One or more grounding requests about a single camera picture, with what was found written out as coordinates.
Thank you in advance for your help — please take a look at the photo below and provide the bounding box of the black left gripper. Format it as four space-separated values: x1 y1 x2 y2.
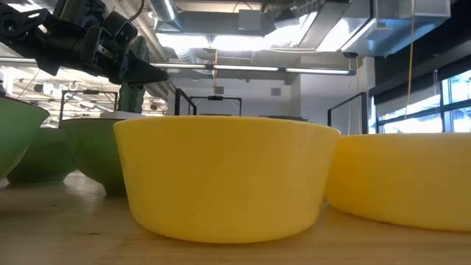
82 26 170 85

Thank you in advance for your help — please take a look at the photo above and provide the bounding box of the green floral mini bowl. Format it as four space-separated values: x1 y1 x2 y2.
6 127 78 186
0 96 51 181
60 117 128 197

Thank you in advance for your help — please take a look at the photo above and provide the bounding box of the yellow mini bowl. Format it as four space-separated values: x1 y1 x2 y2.
113 116 341 245
325 132 471 233

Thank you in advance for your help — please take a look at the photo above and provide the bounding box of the green cactus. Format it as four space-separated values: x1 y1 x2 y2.
117 35 150 114

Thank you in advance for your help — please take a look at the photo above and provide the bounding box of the long ceiling light strip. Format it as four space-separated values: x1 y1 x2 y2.
0 57 356 77

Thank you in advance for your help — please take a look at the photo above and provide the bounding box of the grey ceiling box unit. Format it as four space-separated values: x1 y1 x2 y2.
237 9 264 32

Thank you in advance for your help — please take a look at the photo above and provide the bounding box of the black framed window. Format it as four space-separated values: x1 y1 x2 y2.
375 69 471 135

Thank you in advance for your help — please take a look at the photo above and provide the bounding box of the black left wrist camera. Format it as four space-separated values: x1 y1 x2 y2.
102 10 139 46

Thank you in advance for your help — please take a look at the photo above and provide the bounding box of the black left camera cable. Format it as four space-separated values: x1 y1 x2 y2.
127 0 146 22

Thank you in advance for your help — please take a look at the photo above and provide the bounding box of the silver spiral air duct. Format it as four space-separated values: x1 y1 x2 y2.
149 0 182 24

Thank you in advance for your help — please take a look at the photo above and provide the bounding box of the black wire wooden shelf rack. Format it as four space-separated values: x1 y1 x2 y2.
174 88 369 135

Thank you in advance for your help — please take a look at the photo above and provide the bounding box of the yellow hanging cord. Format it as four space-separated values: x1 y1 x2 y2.
404 0 417 121

